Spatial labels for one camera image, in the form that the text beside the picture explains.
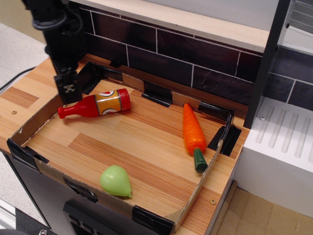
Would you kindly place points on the white toy sink drainboard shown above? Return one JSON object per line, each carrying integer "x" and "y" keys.
{"x": 276, "y": 162}

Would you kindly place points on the green toy pear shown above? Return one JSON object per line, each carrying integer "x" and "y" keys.
{"x": 115, "y": 181}

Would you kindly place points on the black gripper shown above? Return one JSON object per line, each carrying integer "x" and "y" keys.
{"x": 66, "y": 46}

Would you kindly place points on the orange toy carrot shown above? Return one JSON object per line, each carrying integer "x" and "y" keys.
{"x": 194, "y": 138}

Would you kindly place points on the red toy hot sauce bottle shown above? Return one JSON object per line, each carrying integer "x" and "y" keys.
{"x": 99, "y": 104}

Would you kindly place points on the light wooden shelf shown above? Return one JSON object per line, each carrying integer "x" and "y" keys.
{"x": 233, "y": 34}

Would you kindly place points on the black vertical post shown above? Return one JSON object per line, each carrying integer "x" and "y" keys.
{"x": 276, "y": 37}

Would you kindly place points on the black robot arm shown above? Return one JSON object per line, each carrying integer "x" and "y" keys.
{"x": 48, "y": 15}

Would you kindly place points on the black toy oven front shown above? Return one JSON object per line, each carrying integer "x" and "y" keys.
{"x": 83, "y": 222}

